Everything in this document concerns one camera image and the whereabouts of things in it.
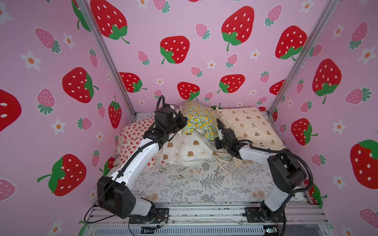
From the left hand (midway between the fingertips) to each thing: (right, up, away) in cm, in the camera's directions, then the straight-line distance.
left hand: (189, 117), depth 77 cm
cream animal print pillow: (+41, -3, +21) cm, 46 cm away
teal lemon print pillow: (+6, 0, +3) cm, 7 cm away
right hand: (+16, -13, +17) cm, 27 cm away
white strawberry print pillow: (-41, -12, +21) cm, 48 cm away
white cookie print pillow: (0, -19, +13) cm, 23 cm away
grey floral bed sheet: (+29, -38, +9) cm, 49 cm away
